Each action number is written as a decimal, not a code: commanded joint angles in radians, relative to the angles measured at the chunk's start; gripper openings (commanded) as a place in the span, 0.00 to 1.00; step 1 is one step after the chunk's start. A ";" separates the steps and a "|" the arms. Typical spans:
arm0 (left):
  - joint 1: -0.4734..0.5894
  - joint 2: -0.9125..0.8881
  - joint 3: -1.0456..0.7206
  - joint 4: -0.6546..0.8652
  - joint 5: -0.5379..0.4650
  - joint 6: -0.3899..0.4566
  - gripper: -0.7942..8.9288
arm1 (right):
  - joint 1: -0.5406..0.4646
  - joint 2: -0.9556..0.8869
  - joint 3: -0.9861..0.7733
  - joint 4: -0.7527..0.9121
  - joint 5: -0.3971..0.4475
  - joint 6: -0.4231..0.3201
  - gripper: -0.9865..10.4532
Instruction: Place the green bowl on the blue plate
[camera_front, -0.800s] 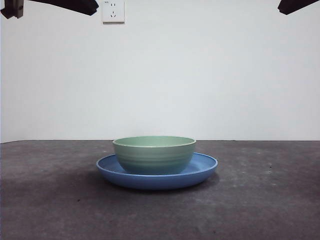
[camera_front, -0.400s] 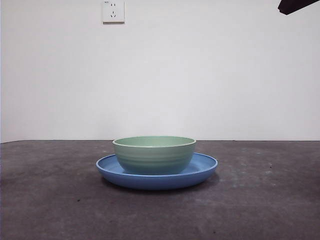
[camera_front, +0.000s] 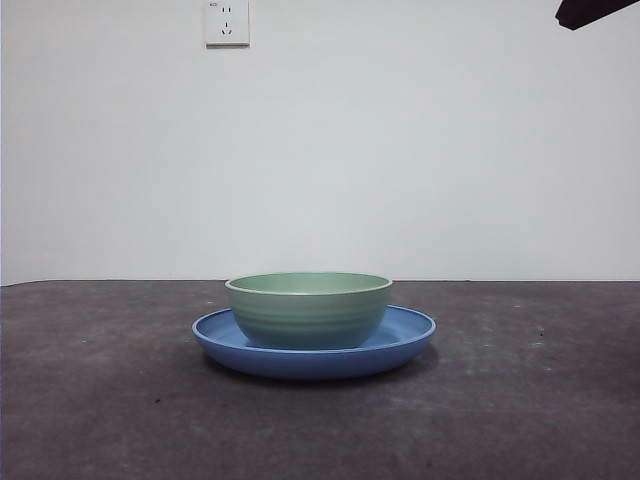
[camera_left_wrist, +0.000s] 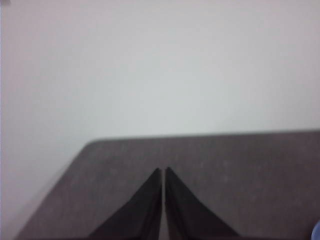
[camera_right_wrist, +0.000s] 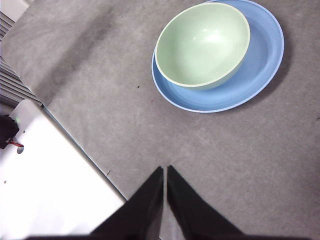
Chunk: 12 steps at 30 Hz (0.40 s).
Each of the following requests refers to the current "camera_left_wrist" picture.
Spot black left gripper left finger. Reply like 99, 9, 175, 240
86, 167, 163, 240

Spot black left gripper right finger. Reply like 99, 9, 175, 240
164, 166, 241, 240

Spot blue round plate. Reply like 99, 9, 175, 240
311, 221, 320, 240

